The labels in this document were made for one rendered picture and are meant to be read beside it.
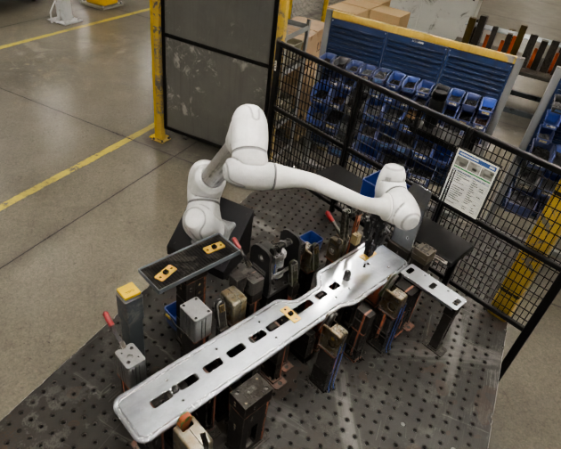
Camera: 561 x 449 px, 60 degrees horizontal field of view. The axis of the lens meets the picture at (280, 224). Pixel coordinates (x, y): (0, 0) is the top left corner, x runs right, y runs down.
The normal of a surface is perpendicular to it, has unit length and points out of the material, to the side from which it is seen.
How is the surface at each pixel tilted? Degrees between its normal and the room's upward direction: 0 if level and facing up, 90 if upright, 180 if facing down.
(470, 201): 90
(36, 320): 0
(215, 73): 89
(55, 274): 0
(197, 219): 47
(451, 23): 90
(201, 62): 88
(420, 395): 0
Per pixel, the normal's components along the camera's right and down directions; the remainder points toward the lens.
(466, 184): -0.72, 0.35
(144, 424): 0.12, -0.79
